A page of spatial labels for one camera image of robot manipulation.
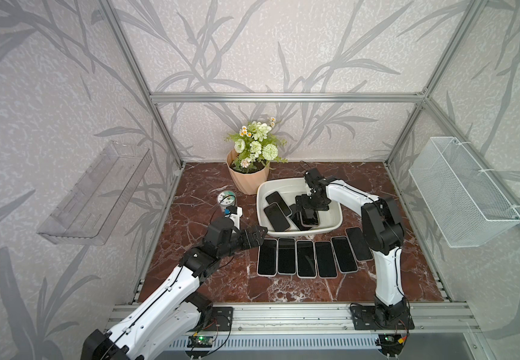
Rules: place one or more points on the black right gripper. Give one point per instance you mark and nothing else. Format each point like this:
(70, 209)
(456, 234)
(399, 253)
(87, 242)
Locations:
(322, 206)

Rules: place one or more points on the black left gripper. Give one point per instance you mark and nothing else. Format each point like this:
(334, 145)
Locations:
(255, 242)

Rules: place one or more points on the small phone pink case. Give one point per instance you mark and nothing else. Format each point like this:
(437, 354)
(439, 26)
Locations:
(309, 218)

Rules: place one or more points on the phone with pink case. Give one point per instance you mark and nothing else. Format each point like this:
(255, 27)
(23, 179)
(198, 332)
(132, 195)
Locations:
(267, 258)

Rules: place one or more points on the phone with light blue case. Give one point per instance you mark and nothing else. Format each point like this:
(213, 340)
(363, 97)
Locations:
(286, 256)

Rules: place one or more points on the phone with cream case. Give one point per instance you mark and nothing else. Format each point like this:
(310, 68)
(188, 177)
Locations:
(305, 258)

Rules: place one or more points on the large phone grey case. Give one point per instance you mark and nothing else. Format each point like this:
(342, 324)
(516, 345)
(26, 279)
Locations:
(344, 255)

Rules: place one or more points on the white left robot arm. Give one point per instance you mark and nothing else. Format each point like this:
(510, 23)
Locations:
(175, 307)

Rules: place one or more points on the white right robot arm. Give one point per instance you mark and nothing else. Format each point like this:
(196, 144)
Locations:
(384, 235)

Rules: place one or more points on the phone light blue bottom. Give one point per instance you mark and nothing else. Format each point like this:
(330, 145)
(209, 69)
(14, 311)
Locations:
(295, 218)

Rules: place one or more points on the white plastic storage box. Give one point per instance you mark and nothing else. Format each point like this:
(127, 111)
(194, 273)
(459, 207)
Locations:
(289, 188)

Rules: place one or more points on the large phone pink case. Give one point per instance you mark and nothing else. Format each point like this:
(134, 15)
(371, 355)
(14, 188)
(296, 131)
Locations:
(277, 219)

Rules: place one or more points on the dark phone back of box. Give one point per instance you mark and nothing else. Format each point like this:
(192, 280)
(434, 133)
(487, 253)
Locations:
(275, 197)

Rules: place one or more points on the round tin with cartoon lid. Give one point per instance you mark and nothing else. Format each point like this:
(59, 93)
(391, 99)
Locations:
(226, 199)

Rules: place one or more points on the beige flower pot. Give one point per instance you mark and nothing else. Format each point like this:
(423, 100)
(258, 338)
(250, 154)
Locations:
(246, 183)

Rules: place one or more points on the white and green artificial flowers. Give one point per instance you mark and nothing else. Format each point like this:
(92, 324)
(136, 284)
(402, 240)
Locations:
(256, 147)

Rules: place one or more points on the left circuit board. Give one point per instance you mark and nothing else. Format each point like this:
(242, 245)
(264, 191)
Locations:
(201, 342)

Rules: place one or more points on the circuit board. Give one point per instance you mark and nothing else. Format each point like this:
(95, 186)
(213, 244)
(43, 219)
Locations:
(201, 342)
(390, 341)

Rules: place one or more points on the right circuit board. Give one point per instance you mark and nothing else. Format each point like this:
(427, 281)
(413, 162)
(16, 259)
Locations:
(390, 341)

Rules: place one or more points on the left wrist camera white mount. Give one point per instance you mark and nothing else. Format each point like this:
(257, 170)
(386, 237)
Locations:
(234, 213)

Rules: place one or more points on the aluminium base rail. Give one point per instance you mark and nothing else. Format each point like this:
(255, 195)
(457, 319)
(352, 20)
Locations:
(293, 326)

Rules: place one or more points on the white wire mesh basket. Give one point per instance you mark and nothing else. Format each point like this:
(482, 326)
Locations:
(467, 205)

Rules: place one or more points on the clear acrylic wall shelf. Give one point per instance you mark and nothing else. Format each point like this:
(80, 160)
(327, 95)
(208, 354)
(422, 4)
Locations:
(91, 210)

